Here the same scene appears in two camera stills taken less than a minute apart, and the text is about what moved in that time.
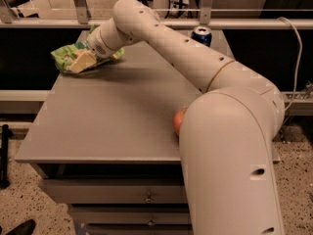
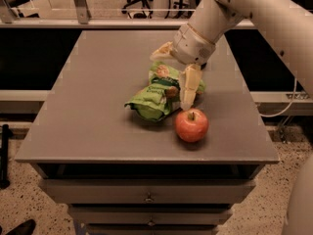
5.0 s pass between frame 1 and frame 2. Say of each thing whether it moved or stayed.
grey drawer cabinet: stayed
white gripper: moved
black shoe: stayed
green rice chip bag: moved
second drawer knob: stayed
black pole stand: stayed
